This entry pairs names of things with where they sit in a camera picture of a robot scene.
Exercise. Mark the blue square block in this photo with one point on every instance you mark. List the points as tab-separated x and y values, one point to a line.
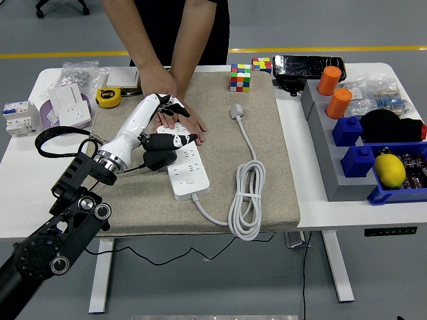
347	131
357	161

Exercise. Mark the grey-brown mat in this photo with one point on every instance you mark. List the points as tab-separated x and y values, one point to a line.
217	150

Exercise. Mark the person's right forearm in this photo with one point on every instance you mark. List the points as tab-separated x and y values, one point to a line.
131	36

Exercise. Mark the small colourful puzzle cube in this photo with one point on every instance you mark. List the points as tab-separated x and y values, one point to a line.
261	65

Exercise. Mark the black office chair base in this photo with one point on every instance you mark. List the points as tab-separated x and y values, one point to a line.
63	5

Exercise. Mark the white socket back panel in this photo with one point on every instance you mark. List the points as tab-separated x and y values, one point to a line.
65	96

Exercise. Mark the yellow tape measure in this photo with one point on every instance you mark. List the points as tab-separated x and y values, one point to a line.
108	98

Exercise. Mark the plastic bag of metal parts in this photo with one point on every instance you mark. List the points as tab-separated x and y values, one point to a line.
78	78

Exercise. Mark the white wall socket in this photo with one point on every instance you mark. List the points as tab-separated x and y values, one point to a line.
76	115

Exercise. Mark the white table leg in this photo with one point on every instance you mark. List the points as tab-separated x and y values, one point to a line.
338	266
101	273

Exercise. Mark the white circuit breaker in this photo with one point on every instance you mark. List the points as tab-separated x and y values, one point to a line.
18	118

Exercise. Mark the white power strip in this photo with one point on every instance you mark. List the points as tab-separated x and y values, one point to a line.
190	181

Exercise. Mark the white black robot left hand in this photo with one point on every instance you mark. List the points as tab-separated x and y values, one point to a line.
133	123

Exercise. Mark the plastic bag of clips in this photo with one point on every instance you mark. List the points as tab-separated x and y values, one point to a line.
393	98

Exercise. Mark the person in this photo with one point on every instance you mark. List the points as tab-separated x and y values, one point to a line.
170	26

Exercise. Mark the white flat switch plate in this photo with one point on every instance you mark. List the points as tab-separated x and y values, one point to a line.
121	78

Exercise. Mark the person's left forearm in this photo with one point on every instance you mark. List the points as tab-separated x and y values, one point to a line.
195	33

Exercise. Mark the large colourful puzzle cube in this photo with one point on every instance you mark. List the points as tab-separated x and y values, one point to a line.
240	78

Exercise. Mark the orange cylinder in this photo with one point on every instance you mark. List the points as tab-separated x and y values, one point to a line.
338	103
328	80

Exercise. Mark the yellow lemon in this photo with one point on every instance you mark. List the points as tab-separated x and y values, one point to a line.
389	171

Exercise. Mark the black table control panel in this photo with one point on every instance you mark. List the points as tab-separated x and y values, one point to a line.
390	231

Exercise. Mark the black glossy phone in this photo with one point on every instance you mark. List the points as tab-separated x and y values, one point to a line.
308	66

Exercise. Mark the dark shiny metal piece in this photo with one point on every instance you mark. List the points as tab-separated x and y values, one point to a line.
130	92

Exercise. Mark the person's right hand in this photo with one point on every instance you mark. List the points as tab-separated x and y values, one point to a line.
158	81

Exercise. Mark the person's left hand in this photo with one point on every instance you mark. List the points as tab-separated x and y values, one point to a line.
197	125

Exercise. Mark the purple plate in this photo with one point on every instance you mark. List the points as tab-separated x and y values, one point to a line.
45	115

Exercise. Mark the grey stepped block base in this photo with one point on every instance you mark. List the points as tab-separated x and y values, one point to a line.
333	180

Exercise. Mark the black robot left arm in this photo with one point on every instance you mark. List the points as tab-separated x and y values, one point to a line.
36	246

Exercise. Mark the blue plastic bin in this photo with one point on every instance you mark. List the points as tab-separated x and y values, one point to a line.
383	196

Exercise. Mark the black plug adapter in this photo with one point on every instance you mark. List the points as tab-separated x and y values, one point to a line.
160	160

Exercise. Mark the clear bag of small parts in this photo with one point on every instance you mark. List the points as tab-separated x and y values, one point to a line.
358	100

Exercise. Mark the black cloth with red patch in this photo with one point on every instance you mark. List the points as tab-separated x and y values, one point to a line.
383	125

